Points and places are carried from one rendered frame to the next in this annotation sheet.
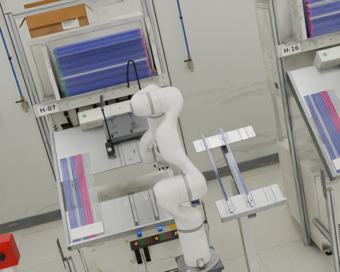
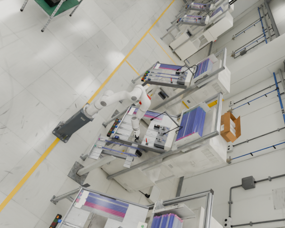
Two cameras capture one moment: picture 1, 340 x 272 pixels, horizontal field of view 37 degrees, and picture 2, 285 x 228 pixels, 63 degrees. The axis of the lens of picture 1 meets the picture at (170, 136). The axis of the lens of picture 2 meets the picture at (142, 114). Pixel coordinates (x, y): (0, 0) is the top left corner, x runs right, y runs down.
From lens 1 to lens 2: 2.82 m
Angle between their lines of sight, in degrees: 66
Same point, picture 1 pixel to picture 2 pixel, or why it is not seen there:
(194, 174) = (106, 97)
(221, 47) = not seen: outside the picture
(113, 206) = not seen: hidden behind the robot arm
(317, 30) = (155, 220)
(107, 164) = (152, 125)
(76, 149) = (164, 120)
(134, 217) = (126, 122)
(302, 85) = (135, 209)
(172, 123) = (125, 92)
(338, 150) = (90, 197)
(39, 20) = (227, 116)
